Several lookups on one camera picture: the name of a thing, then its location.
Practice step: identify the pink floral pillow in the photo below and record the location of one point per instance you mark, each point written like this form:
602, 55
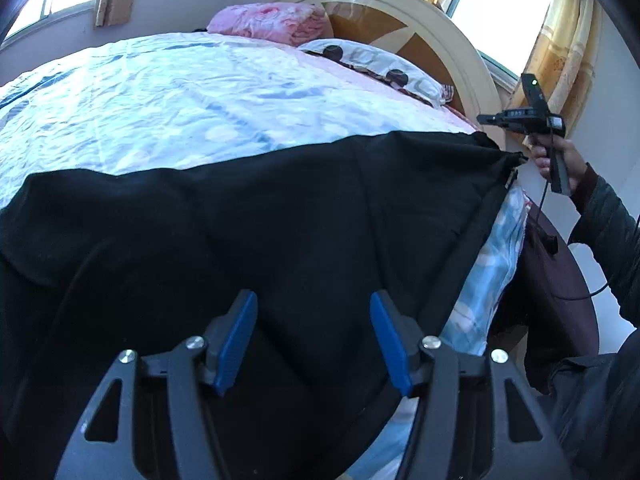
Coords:
270, 20

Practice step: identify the dark maroon furniture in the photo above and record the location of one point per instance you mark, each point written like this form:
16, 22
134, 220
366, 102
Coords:
555, 280

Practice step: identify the person's right forearm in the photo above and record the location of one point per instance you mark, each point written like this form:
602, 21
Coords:
605, 230

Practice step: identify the blue and pink bed sheet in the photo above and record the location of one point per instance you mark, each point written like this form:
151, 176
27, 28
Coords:
175, 100

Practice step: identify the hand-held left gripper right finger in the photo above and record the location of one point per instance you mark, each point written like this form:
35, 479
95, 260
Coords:
390, 345

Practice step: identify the cream and brown headboard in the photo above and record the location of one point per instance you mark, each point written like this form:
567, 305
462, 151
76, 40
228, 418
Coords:
380, 2

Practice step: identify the window beside headboard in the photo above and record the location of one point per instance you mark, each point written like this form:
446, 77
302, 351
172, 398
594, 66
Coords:
500, 10

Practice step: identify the white pillow with black dots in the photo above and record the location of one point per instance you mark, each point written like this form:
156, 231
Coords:
360, 57

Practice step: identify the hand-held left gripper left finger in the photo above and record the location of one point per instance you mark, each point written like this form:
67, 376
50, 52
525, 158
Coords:
237, 340

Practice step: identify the person's right hand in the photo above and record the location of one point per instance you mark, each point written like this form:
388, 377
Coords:
572, 160

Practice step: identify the black pants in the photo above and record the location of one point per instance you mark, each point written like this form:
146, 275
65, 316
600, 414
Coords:
250, 210

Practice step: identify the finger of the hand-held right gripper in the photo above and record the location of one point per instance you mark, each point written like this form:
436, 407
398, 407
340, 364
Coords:
492, 120

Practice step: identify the person's dark jacket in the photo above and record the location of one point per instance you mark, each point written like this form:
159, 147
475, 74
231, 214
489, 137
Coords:
595, 410

